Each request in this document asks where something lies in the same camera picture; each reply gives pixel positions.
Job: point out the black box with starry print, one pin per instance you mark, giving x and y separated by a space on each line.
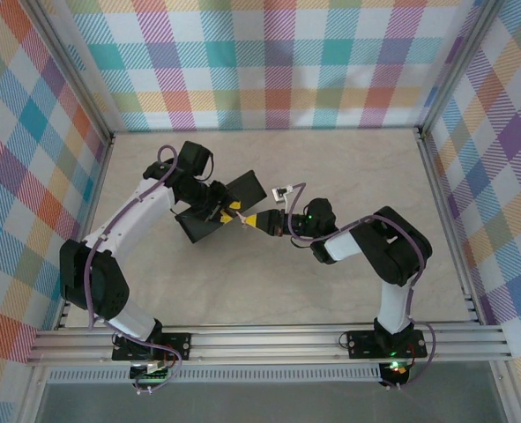
247 187

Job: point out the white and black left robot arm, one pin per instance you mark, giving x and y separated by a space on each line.
128 220

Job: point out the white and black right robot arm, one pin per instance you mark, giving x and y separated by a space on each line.
394 308

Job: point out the aluminium side rail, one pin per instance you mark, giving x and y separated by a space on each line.
98 180
449 220

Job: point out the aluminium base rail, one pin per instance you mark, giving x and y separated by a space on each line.
264 343

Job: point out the aluminium frame post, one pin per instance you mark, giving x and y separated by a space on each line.
456 66
72 66

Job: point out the aluminium frame leg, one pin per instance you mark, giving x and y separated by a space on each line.
509 396
33 396

